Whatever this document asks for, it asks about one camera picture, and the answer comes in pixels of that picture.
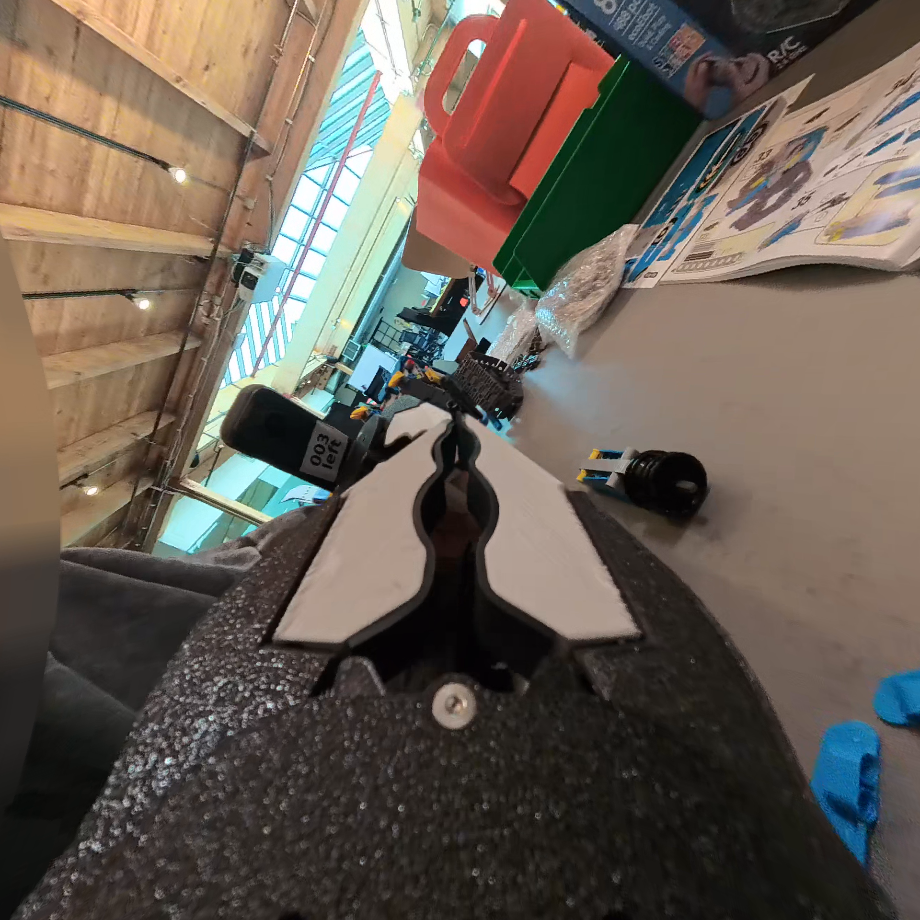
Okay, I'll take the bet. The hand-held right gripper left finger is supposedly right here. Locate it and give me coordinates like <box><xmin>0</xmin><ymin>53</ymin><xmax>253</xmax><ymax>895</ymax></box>
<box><xmin>273</xmin><ymin>420</ymin><xmax>457</xmax><ymax>648</ymax></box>

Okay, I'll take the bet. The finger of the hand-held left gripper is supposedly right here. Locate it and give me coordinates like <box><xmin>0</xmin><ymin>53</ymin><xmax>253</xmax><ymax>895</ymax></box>
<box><xmin>384</xmin><ymin>402</ymin><xmax>454</xmax><ymax>448</ymax></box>

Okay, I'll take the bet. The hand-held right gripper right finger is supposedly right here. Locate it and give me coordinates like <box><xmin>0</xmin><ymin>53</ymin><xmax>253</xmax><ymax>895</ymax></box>
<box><xmin>459</xmin><ymin>415</ymin><xmax>642</xmax><ymax>645</ymax></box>

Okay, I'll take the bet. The black wheel blue beam assembly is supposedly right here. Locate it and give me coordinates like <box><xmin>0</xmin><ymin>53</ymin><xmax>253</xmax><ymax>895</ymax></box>
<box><xmin>575</xmin><ymin>447</ymin><xmax>710</xmax><ymax>520</ymax></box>

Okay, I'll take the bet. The blue angled panel piece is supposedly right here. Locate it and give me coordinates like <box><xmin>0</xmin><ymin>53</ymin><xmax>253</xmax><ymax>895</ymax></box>
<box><xmin>873</xmin><ymin>668</ymin><xmax>920</xmax><ymax>727</ymax></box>
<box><xmin>810</xmin><ymin>720</ymin><xmax>884</xmax><ymax>866</ymax></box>

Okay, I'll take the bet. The grey desk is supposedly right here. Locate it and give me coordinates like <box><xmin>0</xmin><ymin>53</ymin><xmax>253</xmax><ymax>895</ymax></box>
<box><xmin>497</xmin><ymin>0</ymin><xmax>920</xmax><ymax>920</ymax></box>

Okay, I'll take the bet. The tracked robot model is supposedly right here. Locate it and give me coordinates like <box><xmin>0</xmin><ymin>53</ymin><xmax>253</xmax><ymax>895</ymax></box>
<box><xmin>351</xmin><ymin>352</ymin><xmax>526</xmax><ymax>426</ymax></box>

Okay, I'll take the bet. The small clear plastic bag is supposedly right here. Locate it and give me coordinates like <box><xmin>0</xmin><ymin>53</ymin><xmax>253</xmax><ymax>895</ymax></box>
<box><xmin>489</xmin><ymin>302</ymin><xmax>540</xmax><ymax>372</ymax></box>

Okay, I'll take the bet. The clear bubble wrap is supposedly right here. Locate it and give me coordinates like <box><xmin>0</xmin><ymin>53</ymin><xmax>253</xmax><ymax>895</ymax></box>
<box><xmin>536</xmin><ymin>224</ymin><xmax>641</xmax><ymax>358</ymax></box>

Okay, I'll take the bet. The orange plastic case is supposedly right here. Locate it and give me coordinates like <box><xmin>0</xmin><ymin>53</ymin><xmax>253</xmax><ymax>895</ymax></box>
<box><xmin>416</xmin><ymin>0</ymin><xmax>619</xmax><ymax>260</ymax></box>

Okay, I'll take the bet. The green container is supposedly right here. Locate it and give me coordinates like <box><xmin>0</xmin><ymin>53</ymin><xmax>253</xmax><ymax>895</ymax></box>
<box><xmin>492</xmin><ymin>56</ymin><xmax>706</xmax><ymax>299</ymax></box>

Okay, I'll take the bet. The blue sticker sheet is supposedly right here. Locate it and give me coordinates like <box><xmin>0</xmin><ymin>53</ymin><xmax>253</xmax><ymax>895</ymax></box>
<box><xmin>621</xmin><ymin>75</ymin><xmax>813</xmax><ymax>290</ymax></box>

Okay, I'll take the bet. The dark blue toy box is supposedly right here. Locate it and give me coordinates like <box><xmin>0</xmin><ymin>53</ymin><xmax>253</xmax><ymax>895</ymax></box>
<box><xmin>557</xmin><ymin>0</ymin><xmax>885</xmax><ymax>120</ymax></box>

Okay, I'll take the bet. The open instruction booklet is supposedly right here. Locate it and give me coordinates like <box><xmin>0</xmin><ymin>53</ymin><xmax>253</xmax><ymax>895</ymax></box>
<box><xmin>658</xmin><ymin>28</ymin><xmax>920</xmax><ymax>285</ymax></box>

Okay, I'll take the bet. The white security camera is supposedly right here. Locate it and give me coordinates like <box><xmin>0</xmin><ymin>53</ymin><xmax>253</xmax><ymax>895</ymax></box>
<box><xmin>229</xmin><ymin>247</ymin><xmax>273</xmax><ymax>301</ymax></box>

